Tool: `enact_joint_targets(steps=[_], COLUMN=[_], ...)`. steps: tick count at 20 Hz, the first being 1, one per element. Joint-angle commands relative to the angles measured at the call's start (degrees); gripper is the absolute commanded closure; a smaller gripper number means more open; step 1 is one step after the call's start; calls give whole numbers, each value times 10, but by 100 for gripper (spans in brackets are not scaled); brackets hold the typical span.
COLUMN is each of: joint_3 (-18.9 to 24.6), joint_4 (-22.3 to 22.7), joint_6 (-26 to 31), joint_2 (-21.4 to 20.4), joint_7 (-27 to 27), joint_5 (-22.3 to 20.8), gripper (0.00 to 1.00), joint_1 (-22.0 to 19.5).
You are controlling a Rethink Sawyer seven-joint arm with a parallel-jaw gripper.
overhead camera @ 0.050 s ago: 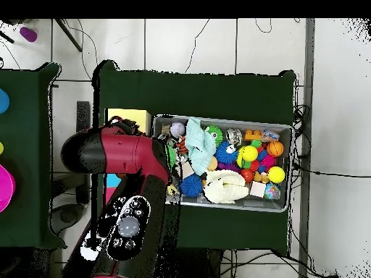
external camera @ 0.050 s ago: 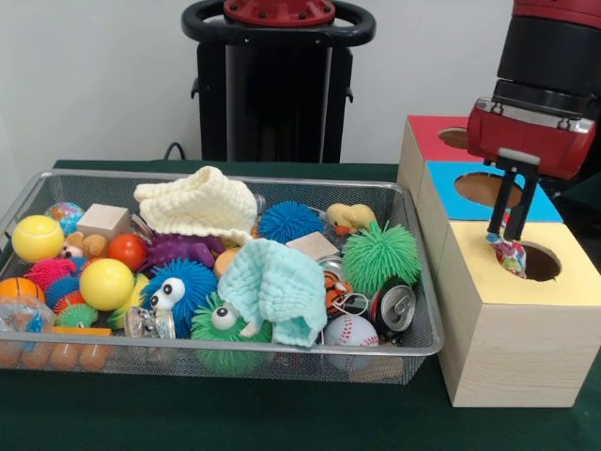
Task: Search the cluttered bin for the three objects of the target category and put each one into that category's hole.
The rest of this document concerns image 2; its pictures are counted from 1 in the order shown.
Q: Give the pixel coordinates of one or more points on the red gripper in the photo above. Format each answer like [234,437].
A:
[530,141]

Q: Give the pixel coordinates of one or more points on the multicoloured patterned cloth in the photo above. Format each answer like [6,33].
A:
[512,258]

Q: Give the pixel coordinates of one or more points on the green spiky rubber ball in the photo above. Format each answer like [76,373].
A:
[380,253]

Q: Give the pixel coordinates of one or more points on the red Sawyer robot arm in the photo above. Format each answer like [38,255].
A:
[549,51]

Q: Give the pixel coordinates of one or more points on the wooden box with three holes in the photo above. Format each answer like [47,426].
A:
[516,352]

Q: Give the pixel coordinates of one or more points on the shallow clear mesh bin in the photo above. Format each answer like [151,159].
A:
[328,364]

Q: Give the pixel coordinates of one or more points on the dark green side table cloth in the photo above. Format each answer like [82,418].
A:
[587,197]

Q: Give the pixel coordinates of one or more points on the silver drinks can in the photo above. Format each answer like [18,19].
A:
[396,307]

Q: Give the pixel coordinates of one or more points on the yellow duck plush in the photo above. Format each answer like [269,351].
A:
[349,217]

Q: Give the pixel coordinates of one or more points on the orange striped tiger plush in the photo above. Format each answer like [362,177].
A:
[335,290]

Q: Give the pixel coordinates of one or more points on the white toy baseball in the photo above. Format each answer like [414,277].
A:
[349,331]

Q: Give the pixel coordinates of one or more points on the light blue waffle cloth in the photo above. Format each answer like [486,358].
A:
[282,272]

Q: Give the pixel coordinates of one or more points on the cream waffle cloth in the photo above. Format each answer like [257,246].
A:
[202,202]

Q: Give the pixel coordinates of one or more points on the green spiky ball with eyes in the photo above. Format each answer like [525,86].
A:
[211,331]

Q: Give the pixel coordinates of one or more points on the blue spiky ball with eyes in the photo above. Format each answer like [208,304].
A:
[183,291]

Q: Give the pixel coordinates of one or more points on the yellow tennis ball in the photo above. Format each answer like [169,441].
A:
[37,238]

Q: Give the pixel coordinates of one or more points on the orange toy basketball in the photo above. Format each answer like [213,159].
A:
[19,289]

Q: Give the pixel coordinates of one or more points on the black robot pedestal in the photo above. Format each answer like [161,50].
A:
[282,103]

